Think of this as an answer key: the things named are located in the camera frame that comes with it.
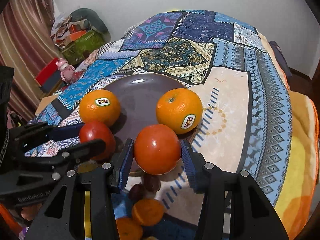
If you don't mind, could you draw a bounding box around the brown striped curtain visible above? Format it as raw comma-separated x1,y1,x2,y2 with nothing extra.
0,0,63,120

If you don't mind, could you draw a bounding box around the dark red plum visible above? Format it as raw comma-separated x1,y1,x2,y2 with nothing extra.
129,184,145,202

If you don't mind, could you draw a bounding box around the grey green cushion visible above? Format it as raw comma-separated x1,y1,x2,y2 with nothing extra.
70,8,109,34

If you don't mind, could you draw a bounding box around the green cardboard box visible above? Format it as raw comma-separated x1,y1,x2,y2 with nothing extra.
61,29,104,65

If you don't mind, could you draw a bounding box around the large red tomato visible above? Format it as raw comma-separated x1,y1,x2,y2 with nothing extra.
134,124,182,175

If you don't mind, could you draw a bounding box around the orange box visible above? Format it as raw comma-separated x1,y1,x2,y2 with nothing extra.
68,24,88,42

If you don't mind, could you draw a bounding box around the patchwork patterned tablecloth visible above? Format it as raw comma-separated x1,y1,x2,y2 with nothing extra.
27,10,293,240

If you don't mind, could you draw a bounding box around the dark purple cloth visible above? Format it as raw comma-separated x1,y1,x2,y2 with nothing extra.
269,41,292,78

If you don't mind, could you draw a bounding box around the orange yellow blanket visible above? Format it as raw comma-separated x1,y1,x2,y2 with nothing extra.
257,30,320,240

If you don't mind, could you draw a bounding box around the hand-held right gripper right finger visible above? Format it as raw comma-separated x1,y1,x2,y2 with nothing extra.
181,139,290,240

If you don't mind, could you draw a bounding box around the pink toy figure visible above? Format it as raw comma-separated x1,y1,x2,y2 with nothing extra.
57,58,75,82

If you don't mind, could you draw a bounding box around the orange with white sticker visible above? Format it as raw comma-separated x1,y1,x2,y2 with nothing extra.
79,89,121,127
156,88,203,135

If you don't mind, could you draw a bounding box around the plain orange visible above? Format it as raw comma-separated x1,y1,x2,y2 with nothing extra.
132,199,165,227
116,217,144,240

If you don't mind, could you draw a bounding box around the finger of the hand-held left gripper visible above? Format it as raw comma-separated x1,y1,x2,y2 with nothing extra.
10,122,86,153
22,139,107,172

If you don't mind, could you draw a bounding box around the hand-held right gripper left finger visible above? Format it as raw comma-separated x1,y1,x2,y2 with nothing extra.
25,138,135,240

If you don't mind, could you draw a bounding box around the red box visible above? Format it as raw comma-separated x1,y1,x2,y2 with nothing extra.
34,57,62,93

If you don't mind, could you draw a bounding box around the small red tomato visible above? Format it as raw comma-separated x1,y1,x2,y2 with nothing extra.
79,120,116,162

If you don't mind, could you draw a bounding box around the brown cardboard sheet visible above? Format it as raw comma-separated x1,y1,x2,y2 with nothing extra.
35,94,59,117

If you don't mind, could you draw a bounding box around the dark purple plate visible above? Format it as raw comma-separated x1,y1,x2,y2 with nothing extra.
100,73,200,178

